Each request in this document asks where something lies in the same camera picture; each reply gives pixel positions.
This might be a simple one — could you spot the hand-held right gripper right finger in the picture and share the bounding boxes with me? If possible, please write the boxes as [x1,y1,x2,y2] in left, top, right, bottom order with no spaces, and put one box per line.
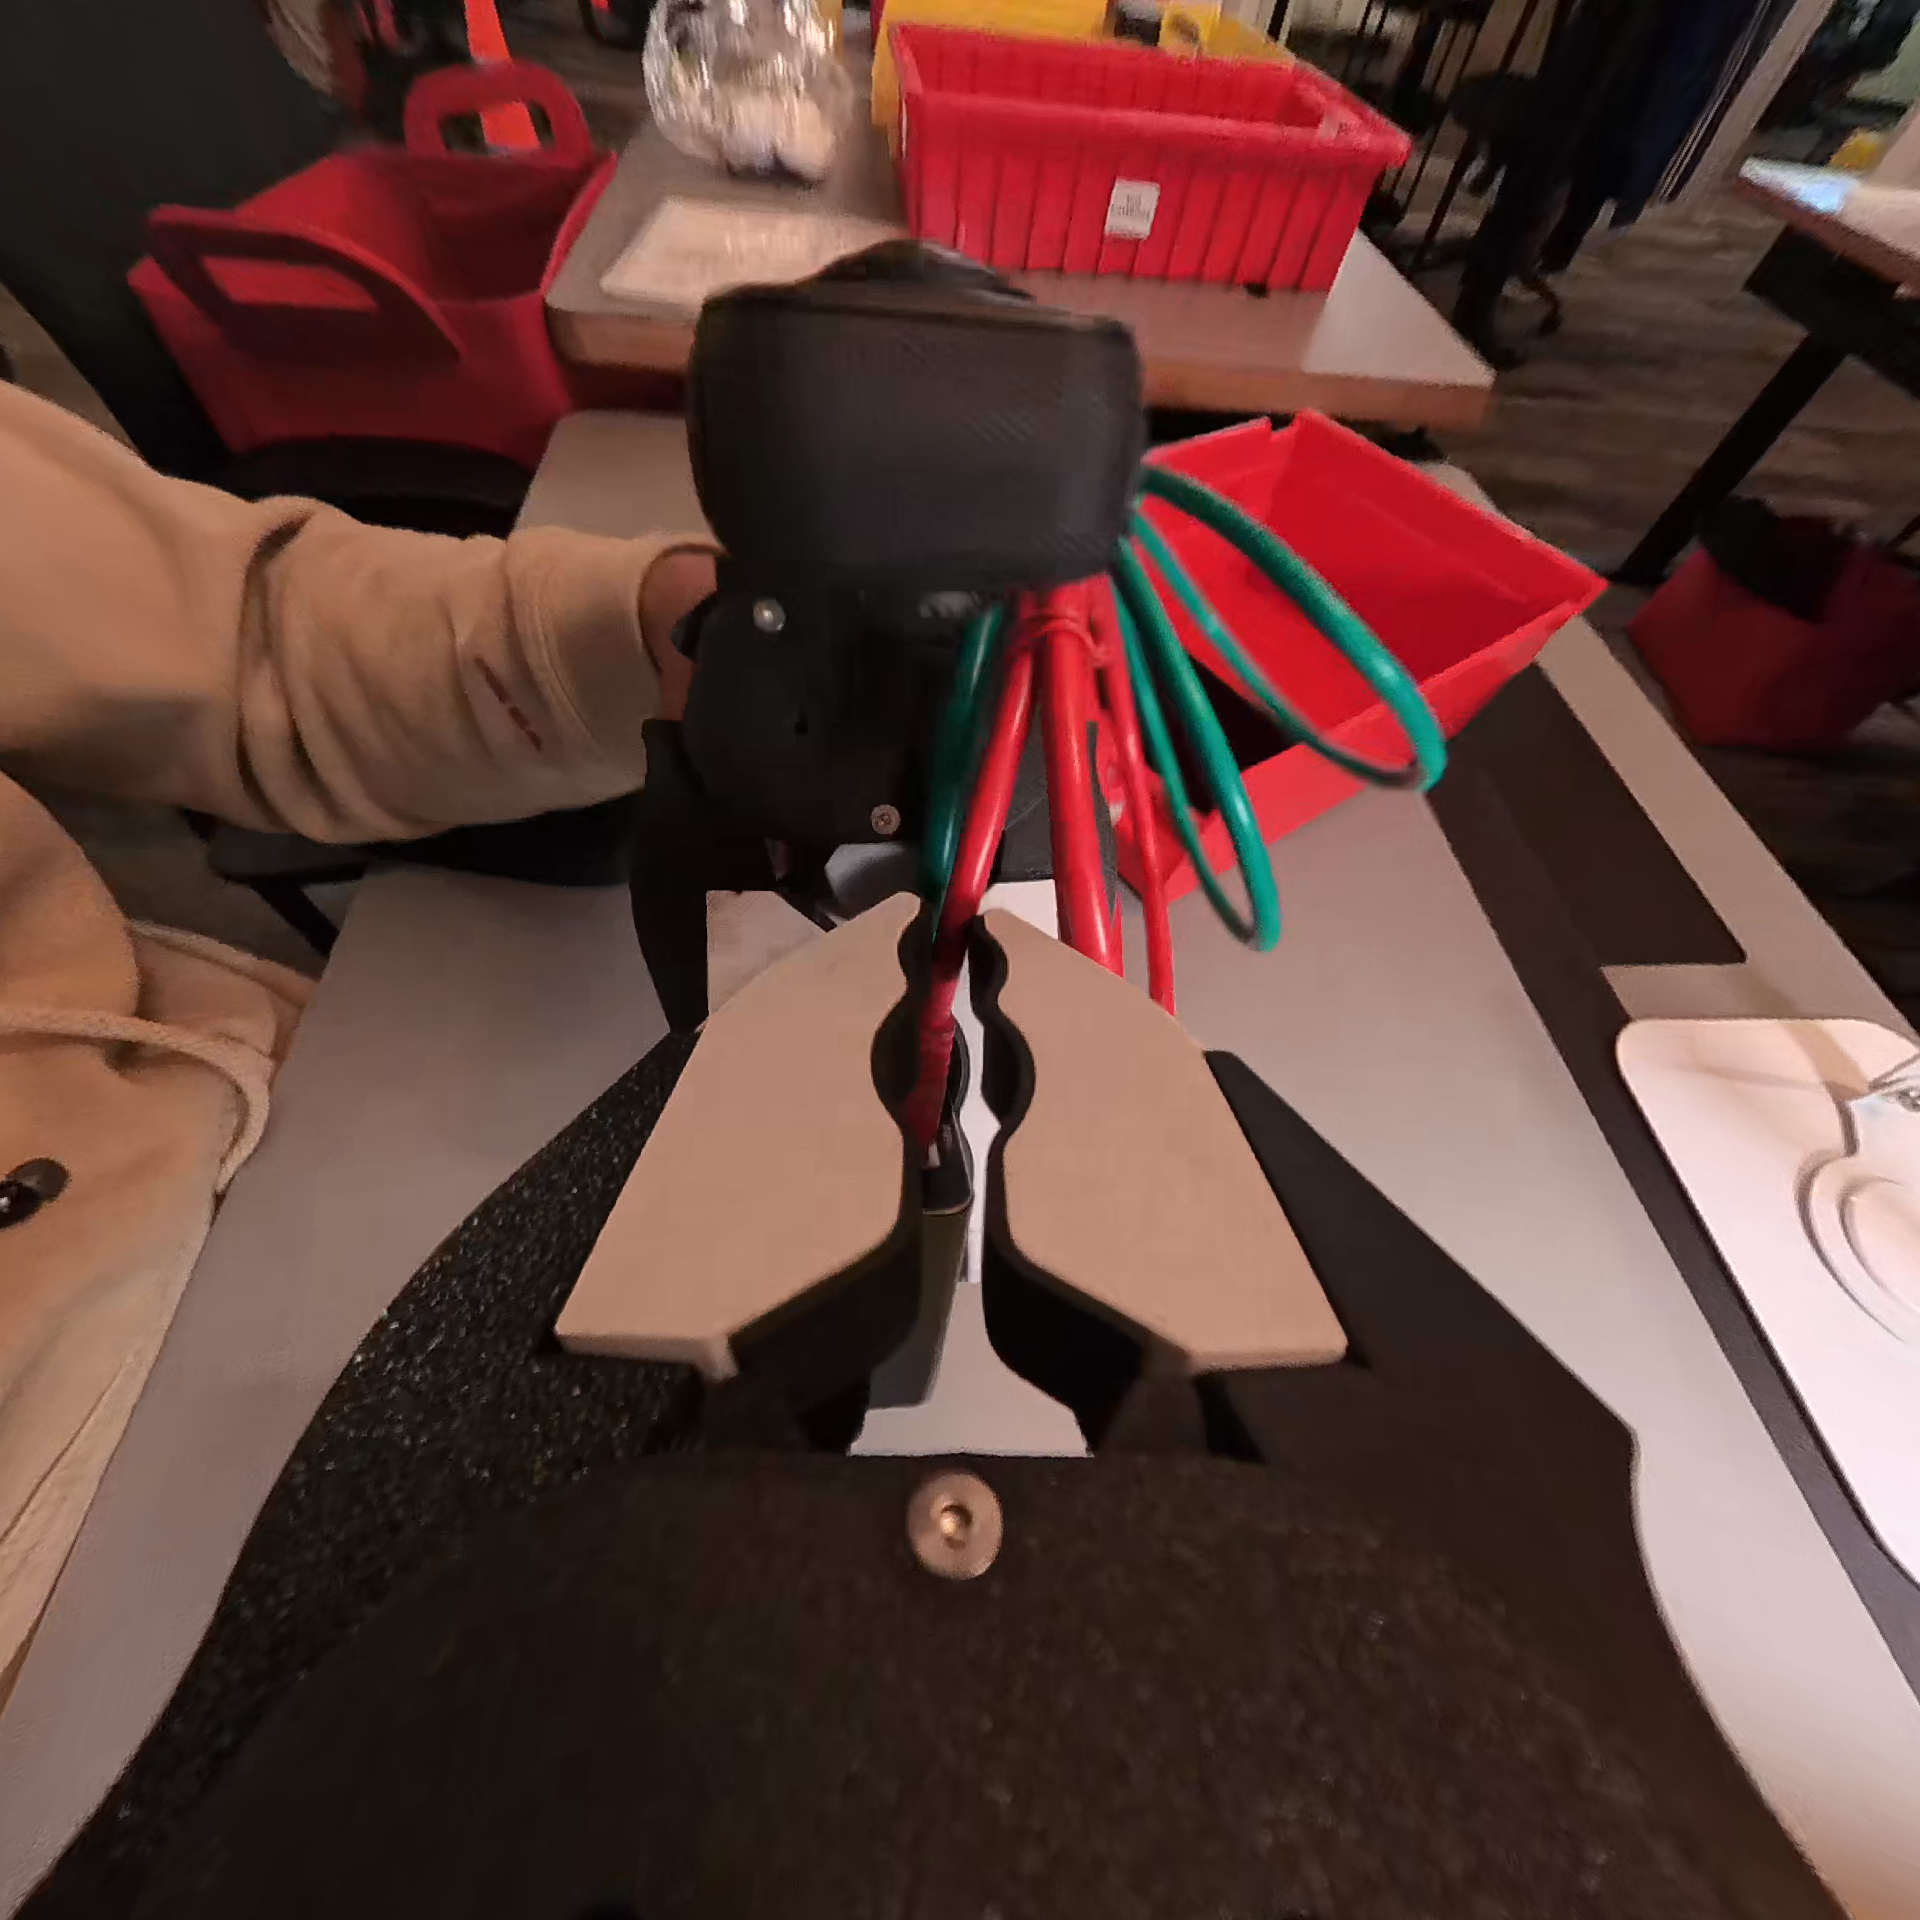
[967,903,1348,1376]

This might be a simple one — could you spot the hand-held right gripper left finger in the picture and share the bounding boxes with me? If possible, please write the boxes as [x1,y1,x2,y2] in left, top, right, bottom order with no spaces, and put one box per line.
[555,891,924,1382]

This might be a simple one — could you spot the red ethernet cable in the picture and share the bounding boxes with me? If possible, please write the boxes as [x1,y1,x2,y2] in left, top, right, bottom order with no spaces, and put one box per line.
[897,590,1183,1150]

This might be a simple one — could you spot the green ethernet cable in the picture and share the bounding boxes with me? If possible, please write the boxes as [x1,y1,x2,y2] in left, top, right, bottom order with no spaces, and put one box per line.
[919,464,1451,958]

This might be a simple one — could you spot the red plastic bin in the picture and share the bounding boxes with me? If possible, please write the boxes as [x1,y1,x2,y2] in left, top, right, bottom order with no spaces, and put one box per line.
[1117,410,1610,904]

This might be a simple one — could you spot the person's left forearm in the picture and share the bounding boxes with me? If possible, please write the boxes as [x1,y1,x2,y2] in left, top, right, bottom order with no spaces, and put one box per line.
[0,379,712,846]

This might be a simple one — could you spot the person's left hand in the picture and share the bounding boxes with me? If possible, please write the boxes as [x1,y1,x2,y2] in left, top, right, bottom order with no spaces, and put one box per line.
[641,544,730,711]

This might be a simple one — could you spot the paper sheet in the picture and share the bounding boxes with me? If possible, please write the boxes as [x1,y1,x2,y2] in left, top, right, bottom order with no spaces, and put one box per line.
[597,199,906,303]

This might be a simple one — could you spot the red ribbed crate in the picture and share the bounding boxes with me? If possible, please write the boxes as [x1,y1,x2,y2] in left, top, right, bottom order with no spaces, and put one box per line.
[890,18,1415,298]

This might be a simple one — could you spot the clear plastic bag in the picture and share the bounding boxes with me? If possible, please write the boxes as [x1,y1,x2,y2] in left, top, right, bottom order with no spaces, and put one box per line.
[641,0,853,184]

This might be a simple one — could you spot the yellow storage crate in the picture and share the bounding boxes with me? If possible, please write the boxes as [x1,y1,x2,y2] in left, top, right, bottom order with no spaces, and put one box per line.
[866,0,1296,126]

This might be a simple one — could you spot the wooden table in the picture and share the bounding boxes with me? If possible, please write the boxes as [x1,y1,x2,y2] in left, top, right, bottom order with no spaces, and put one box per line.
[544,117,1503,440]

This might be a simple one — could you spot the white board stand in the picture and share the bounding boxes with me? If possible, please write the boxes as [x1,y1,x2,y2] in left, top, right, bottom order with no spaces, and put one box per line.
[1613,1014,1920,1587]

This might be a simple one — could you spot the person's torso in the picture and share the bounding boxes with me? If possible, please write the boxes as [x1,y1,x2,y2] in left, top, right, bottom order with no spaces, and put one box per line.
[0,768,320,1670]

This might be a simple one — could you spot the small red bag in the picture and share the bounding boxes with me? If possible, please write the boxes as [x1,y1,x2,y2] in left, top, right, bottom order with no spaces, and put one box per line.
[1623,536,1920,755]

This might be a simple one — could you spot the hanging jackets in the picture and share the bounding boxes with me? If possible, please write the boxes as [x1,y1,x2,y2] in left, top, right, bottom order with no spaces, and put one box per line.
[1498,0,1777,231]

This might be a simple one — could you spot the wooden desk with black legs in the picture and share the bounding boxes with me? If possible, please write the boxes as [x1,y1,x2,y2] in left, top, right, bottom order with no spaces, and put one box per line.
[1617,154,1920,590]

